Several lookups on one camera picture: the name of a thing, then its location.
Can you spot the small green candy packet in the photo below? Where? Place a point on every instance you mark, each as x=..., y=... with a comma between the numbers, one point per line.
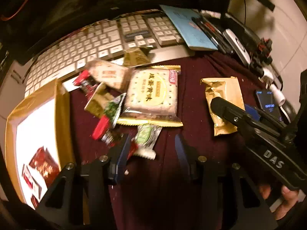
x=145, y=139

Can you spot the green gold tea packet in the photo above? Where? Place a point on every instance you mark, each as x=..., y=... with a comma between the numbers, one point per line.
x=99, y=101

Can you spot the right human hand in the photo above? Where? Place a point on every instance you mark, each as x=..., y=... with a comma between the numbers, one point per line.
x=290, y=199

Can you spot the black smartphone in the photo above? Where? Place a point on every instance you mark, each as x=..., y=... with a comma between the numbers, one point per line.
x=267, y=103

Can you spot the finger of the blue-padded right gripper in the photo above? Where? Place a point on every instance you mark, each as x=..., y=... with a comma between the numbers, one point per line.
x=246, y=124

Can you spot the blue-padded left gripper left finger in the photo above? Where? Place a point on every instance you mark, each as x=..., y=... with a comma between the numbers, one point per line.
x=118, y=157

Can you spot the large yellow cracker packet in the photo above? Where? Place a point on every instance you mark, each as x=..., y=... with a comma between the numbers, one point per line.
x=151, y=97

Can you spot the white computer keyboard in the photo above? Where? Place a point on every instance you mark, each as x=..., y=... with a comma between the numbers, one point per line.
x=108, y=40

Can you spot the beige wafer snack packet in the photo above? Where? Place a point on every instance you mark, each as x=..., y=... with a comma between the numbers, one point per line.
x=115, y=76

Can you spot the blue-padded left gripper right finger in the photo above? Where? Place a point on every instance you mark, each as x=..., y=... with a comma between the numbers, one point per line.
x=187, y=157

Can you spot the gold cardboard tray box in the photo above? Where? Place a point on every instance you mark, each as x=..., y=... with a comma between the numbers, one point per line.
x=42, y=119

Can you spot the red white candy wrapper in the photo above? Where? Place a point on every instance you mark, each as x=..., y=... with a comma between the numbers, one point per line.
x=105, y=133

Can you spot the dark red snack packet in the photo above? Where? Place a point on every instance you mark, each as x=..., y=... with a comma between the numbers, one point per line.
x=43, y=162

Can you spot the blue notebook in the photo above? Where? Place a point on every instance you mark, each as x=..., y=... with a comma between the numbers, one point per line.
x=193, y=36

